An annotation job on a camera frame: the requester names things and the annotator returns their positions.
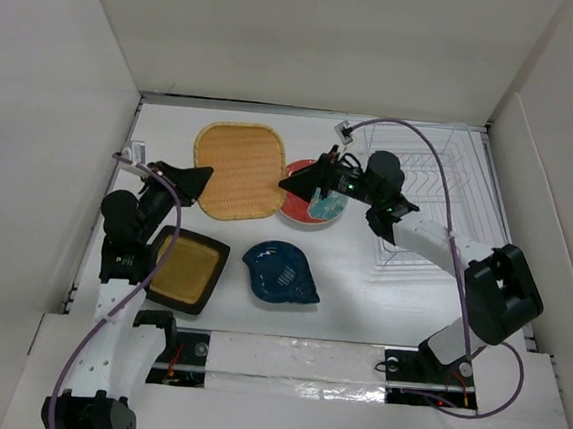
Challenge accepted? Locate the purple cable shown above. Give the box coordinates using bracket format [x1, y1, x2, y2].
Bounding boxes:
[46, 149, 188, 429]
[327, 117, 546, 422]

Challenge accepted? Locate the white wire dish rack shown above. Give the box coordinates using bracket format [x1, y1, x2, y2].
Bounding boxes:
[348, 114, 518, 295]

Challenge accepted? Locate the black square plate yellow centre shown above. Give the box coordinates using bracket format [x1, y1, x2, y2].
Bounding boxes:
[147, 228, 230, 316]

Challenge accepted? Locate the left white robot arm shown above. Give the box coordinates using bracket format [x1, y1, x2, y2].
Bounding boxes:
[41, 154, 213, 429]

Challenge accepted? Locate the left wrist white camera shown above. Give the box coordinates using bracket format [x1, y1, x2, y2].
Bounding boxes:
[120, 140, 147, 166]

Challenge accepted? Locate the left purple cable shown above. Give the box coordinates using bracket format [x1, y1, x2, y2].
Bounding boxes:
[46, 149, 188, 429]

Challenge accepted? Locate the wrist white camera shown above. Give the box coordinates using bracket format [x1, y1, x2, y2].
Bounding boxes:
[334, 120, 354, 147]
[120, 140, 147, 166]

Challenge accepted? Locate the red and teal floral plate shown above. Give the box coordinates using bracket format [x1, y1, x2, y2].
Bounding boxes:
[278, 156, 352, 230]

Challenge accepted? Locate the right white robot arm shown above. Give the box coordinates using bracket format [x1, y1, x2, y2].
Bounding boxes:
[278, 149, 544, 381]

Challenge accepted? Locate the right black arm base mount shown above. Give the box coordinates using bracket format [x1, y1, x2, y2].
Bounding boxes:
[374, 342, 478, 411]

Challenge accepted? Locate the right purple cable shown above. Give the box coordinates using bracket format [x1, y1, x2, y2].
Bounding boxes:
[327, 117, 546, 422]

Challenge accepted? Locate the dark blue shell-shaped plate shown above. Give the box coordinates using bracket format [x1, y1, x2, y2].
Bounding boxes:
[241, 240, 320, 306]

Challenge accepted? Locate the orange woven bamboo plate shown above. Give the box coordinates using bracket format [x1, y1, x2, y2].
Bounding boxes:
[193, 121, 286, 221]

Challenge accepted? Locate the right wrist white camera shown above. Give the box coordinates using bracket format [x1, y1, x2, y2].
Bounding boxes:
[334, 120, 354, 147]

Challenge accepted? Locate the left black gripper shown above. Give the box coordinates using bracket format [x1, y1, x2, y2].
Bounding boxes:
[134, 159, 212, 247]

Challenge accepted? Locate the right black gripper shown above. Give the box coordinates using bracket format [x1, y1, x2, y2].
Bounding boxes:
[277, 140, 384, 209]

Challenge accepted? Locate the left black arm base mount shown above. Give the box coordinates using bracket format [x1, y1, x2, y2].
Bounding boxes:
[133, 309, 211, 388]

